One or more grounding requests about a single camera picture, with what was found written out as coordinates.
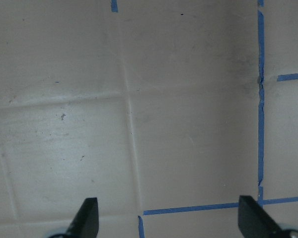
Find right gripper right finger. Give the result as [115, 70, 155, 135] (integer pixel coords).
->
[238, 195, 292, 238]

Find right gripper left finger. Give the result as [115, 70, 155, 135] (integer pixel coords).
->
[64, 197, 99, 238]

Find brown paper table cover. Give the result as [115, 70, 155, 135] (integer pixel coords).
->
[0, 0, 298, 238]

